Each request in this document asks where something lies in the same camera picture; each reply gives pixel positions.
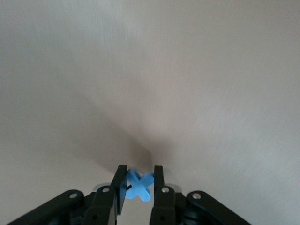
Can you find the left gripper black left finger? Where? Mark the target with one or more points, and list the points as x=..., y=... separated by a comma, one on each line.
x=100, y=206

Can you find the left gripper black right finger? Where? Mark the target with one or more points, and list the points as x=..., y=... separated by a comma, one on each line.
x=164, y=206

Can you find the brown table cover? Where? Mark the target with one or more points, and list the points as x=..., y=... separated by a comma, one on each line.
x=150, y=70

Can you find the blue letter x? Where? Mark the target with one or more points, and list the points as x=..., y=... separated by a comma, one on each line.
x=139, y=187

